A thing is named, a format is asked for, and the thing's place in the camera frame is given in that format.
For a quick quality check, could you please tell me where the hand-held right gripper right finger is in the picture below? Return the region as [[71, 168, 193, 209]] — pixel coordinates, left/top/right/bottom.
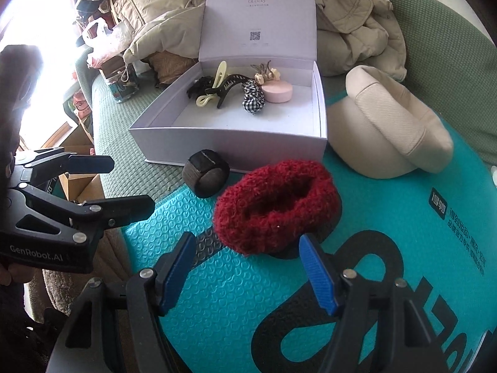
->
[[299, 234, 455, 373]]

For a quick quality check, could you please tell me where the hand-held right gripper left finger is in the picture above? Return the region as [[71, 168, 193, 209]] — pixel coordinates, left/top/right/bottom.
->
[[44, 231, 197, 373]]

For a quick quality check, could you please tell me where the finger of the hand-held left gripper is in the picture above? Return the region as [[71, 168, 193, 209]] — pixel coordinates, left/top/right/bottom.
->
[[16, 147, 115, 183], [11, 184, 156, 243]]

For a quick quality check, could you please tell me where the red fuzzy scrunchie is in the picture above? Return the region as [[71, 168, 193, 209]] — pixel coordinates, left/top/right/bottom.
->
[[213, 159, 343, 257]]

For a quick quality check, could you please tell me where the black bow hair clip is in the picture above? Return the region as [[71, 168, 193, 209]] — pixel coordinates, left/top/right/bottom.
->
[[186, 77, 214, 99]]

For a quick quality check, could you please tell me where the black claw hair clip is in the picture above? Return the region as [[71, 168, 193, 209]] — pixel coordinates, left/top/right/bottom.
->
[[206, 73, 253, 109]]

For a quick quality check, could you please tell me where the lavender gift box with lid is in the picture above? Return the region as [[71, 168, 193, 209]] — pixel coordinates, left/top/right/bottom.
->
[[129, 0, 329, 175]]

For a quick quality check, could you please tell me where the black white checkered scrunchie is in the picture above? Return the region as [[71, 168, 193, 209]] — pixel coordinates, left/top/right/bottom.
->
[[241, 80, 267, 114]]

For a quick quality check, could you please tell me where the person's left hand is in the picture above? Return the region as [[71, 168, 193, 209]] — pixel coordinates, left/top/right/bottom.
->
[[0, 262, 22, 286]]

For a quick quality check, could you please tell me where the brown cardboard box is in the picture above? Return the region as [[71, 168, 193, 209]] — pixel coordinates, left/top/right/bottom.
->
[[58, 145, 103, 203]]

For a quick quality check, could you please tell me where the brown plush cushion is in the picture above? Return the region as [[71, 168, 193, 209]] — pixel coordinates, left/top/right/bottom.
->
[[27, 225, 133, 319]]

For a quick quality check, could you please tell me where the teal bubble mailer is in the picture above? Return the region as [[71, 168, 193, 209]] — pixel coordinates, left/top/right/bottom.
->
[[121, 93, 497, 373]]

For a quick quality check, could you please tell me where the dark brown scrunchie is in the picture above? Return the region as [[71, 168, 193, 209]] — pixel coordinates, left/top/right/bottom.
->
[[182, 149, 230, 199]]

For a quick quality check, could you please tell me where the glass jar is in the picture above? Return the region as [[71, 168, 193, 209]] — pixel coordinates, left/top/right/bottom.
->
[[102, 56, 138, 104]]

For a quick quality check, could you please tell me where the clear plastic bag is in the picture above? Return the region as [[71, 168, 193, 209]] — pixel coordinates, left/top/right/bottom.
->
[[81, 17, 133, 67]]

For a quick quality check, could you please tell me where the pale yellow hair clip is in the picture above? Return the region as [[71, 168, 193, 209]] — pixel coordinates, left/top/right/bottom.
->
[[195, 60, 234, 108]]

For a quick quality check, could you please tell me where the beige bucket hat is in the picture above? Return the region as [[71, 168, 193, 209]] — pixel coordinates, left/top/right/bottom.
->
[[327, 65, 454, 179]]

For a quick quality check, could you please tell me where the pink round case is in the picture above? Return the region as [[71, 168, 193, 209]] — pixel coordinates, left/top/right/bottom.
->
[[262, 80, 294, 104]]

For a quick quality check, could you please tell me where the beige puffer coat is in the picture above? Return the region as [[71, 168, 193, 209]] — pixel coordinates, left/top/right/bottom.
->
[[74, 0, 408, 82]]

